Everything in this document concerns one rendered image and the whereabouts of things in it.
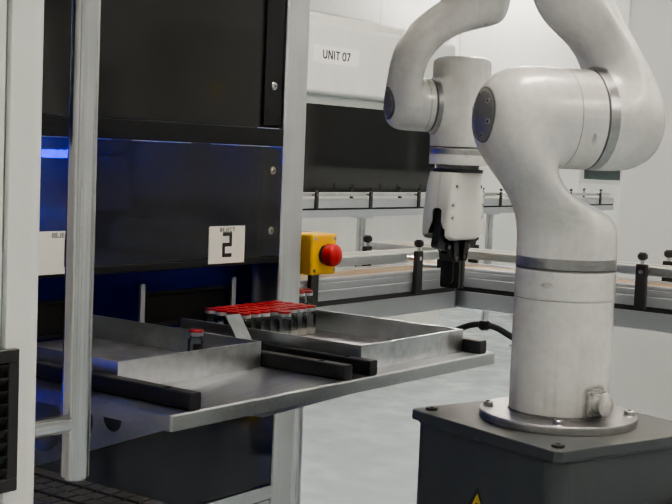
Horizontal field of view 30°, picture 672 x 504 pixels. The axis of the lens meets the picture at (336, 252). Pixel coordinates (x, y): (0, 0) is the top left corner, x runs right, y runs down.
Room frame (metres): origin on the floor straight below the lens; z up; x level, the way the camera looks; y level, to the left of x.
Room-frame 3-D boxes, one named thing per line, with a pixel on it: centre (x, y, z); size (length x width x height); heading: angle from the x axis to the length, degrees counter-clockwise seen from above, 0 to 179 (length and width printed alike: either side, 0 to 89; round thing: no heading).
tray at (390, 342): (1.88, 0.02, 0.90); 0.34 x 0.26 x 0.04; 53
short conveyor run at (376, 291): (2.54, -0.01, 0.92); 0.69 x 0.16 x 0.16; 143
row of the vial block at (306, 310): (1.94, 0.09, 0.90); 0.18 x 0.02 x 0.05; 143
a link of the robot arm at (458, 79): (1.84, -0.17, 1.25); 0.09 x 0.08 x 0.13; 108
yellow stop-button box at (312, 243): (2.22, 0.05, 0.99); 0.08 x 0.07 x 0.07; 53
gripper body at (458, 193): (1.84, -0.17, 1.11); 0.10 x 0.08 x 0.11; 143
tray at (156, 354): (1.68, 0.31, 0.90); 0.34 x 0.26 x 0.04; 53
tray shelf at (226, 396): (1.77, 0.15, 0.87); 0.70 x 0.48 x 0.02; 143
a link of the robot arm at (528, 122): (1.50, -0.25, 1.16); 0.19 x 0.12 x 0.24; 108
